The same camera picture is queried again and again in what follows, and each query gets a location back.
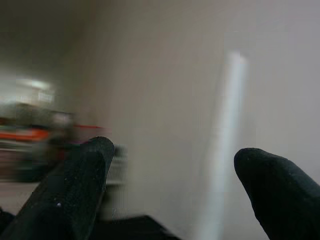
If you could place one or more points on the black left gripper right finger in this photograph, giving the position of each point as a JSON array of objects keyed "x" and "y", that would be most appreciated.
[{"x": 282, "y": 195}]

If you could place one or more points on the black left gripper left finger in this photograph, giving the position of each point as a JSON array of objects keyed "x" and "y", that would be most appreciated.
[{"x": 70, "y": 190}]

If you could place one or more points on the white plastic table leg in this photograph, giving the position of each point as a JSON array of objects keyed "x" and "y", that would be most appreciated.
[{"x": 231, "y": 112}]

